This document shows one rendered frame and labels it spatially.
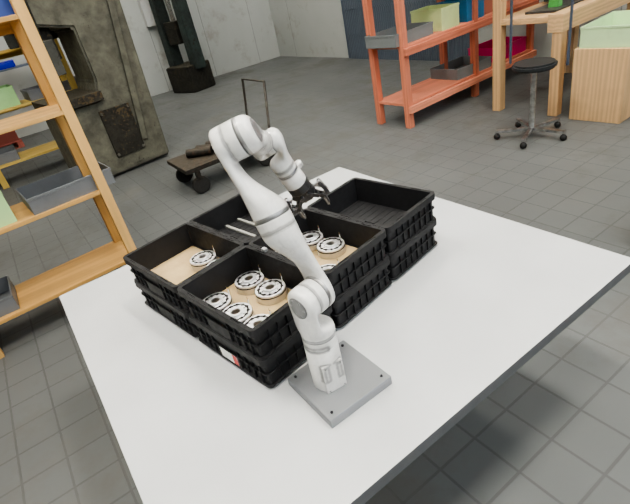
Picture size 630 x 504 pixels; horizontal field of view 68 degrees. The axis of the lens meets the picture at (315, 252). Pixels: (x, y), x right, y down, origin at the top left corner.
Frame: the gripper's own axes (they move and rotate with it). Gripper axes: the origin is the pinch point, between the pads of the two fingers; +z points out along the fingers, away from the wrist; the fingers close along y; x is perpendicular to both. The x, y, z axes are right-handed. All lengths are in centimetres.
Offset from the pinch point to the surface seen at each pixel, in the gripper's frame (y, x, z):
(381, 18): 181, 724, 305
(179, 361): -63, -26, 4
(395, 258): 14.4, -15.0, 25.3
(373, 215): 14.6, 14.4, 30.4
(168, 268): -63, 17, 1
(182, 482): -56, -70, -6
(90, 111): -213, 427, 61
